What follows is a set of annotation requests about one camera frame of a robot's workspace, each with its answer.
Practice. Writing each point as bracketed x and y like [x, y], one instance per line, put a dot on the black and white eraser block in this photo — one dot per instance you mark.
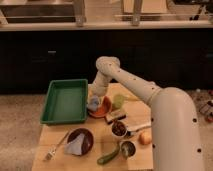
[115, 115]

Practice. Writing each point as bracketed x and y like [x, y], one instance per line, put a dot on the white cup with dark contents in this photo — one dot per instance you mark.
[118, 129]

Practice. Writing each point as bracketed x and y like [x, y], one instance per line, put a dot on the metal fork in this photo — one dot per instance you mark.
[52, 152]

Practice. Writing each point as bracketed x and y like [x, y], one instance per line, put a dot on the grey cloth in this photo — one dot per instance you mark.
[74, 147]

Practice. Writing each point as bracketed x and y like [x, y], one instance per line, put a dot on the dark brown bowl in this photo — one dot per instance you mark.
[88, 140]

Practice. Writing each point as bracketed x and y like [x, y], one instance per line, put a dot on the red bowl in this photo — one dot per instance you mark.
[103, 109]

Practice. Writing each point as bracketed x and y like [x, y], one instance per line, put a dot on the orange round fruit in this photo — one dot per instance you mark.
[145, 138]

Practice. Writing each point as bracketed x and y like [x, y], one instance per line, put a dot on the green cucumber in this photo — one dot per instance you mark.
[108, 157]

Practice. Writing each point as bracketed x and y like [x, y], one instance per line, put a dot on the green scoop with yellow handle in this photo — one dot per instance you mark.
[119, 99]

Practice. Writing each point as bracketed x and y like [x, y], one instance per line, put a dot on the green plastic tray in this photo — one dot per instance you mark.
[65, 102]

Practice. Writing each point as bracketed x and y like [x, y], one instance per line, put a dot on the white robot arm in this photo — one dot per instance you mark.
[175, 128]

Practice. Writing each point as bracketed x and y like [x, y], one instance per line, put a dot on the blue sponge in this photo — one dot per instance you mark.
[93, 104]

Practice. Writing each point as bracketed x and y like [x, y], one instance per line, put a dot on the white handled kitchen tool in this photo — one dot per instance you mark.
[131, 130]

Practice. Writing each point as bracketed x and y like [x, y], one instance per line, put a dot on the small metal cup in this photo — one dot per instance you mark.
[128, 149]

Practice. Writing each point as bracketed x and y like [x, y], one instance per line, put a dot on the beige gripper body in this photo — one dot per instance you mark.
[99, 87]

